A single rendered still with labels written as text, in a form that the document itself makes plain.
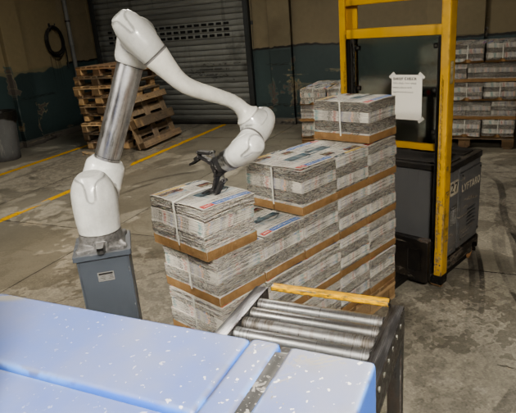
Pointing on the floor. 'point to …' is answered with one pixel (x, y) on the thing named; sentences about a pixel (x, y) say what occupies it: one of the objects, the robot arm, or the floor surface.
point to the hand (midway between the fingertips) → (199, 177)
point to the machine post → (293, 383)
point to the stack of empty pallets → (99, 85)
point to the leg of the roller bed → (395, 399)
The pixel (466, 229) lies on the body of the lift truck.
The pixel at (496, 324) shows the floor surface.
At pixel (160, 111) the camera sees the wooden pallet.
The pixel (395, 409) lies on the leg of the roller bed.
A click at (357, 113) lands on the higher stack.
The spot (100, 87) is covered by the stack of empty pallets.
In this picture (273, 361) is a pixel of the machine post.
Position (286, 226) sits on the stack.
